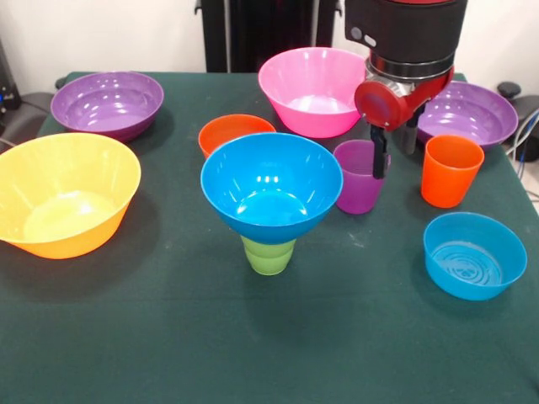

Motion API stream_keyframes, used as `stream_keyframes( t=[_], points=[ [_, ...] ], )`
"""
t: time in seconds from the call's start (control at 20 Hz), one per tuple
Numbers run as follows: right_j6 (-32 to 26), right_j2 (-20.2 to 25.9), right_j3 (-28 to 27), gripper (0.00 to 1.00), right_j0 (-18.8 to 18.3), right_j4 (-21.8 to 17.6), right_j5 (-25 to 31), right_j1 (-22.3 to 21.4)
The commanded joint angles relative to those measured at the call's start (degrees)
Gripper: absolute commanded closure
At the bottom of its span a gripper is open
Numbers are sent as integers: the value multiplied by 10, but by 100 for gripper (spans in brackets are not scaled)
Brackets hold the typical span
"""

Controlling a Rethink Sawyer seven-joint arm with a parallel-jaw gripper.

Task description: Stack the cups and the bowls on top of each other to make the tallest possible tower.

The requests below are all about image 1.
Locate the purple plastic bowl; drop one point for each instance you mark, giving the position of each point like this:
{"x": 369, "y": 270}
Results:
{"x": 105, "y": 124}
{"x": 471, "y": 126}

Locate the black device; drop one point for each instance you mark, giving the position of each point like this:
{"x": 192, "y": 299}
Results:
{"x": 8, "y": 97}

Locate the dark green table cloth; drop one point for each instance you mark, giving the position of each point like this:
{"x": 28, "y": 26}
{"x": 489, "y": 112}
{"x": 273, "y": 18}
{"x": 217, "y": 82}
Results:
{"x": 269, "y": 336}

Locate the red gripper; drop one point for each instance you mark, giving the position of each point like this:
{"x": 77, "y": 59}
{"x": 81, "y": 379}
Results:
{"x": 379, "y": 105}

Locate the low blue plastic bowl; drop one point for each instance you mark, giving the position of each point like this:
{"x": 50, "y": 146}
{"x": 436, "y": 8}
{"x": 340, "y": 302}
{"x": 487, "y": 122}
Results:
{"x": 463, "y": 284}

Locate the purple plastic cup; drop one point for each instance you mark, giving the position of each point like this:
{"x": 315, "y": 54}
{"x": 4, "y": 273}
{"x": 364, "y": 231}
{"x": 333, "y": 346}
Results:
{"x": 358, "y": 193}

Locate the yellow plastic bowl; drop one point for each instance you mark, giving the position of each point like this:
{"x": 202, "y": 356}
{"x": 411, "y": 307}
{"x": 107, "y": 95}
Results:
{"x": 63, "y": 219}

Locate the orange plastic cup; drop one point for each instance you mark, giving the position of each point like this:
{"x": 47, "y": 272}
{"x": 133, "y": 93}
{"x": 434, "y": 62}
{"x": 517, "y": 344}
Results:
{"x": 446, "y": 185}

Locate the black round knob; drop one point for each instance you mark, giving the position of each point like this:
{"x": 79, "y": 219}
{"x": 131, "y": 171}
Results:
{"x": 508, "y": 89}

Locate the deep blue plastic bowl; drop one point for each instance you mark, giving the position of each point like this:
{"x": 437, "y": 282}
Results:
{"x": 273, "y": 227}

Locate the orange plastic bowl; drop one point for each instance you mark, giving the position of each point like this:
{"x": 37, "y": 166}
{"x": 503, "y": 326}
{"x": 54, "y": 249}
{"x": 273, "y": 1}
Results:
{"x": 219, "y": 130}

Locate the pink plastic bowl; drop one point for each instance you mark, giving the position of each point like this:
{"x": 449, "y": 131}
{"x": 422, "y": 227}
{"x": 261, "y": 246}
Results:
{"x": 316, "y": 122}

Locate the green plastic cup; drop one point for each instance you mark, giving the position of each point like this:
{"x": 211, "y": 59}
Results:
{"x": 267, "y": 263}

